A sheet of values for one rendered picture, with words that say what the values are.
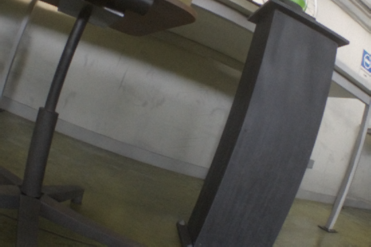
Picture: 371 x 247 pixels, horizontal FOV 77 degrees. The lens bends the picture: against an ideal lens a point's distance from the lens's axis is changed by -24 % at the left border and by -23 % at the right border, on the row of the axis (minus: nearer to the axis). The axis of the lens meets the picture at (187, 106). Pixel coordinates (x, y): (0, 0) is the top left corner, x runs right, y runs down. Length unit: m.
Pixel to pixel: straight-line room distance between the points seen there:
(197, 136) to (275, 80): 1.34
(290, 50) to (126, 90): 1.33
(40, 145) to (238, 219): 0.59
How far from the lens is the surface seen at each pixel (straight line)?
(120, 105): 1.98
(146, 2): 0.43
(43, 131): 0.61
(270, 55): 0.85
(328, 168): 2.98
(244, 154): 0.82
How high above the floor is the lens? 0.38
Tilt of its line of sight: 2 degrees up
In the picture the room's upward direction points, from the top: 19 degrees clockwise
